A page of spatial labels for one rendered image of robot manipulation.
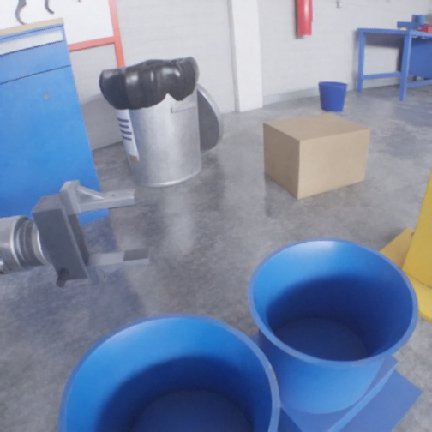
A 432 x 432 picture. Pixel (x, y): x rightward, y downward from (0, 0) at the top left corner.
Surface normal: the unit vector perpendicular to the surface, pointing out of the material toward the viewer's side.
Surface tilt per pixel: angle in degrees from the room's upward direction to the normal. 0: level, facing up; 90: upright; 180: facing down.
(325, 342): 0
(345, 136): 90
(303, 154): 90
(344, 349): 0
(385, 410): 0
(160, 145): 93
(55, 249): 89
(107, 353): 62
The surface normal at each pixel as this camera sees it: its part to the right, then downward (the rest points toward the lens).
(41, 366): -0.08, -0.84
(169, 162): 0.32, 0.53
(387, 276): -0.90, -0.22
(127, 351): 0.57, -0.09
